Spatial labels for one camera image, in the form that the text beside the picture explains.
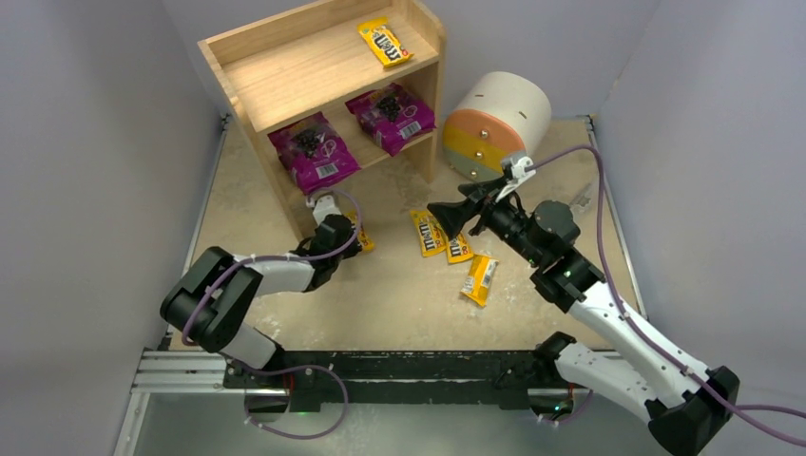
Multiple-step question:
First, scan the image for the round pastel drawer cabinet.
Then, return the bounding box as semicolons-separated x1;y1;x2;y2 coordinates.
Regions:
442;71;552;181

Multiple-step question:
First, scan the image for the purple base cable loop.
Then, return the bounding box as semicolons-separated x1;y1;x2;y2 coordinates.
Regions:
243;366;350;441

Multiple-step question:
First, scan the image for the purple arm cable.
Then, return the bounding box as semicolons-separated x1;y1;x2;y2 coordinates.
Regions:
181;188;365;348
528;144;806;448

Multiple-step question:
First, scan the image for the wooden shelf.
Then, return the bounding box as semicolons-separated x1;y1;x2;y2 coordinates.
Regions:
198;1;448;239

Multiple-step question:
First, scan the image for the yellow M&M bag face down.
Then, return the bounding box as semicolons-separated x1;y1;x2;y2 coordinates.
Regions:
460;255;499;308

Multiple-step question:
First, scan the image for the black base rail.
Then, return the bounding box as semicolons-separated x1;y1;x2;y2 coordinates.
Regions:
223;348;586;419

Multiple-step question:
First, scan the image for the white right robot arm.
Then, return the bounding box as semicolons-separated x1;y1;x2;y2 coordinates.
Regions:
427;179;739;455

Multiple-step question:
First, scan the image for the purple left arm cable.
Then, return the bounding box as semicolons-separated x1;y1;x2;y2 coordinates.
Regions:
181;188;365;348

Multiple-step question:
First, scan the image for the clear plastic packet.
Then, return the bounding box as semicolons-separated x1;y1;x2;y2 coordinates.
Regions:
568;182;597;216

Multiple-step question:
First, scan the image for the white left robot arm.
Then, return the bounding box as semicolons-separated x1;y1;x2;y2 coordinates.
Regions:
160;215;361;370

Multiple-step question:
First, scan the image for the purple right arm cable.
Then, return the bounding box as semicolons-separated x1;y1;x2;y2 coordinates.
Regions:
528;144;806;448

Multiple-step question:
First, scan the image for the yellow m&m bag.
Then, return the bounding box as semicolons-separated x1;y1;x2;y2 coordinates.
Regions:
446;233;474;264
346;211;375;253
356;16;414;69
410;210;446;257

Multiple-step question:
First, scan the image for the purple candy bag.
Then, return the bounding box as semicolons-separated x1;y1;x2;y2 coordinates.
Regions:
268;111;361;195
345;83;436;156

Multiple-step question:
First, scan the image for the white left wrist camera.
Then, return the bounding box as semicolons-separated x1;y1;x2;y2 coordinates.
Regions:
306;192;341;225

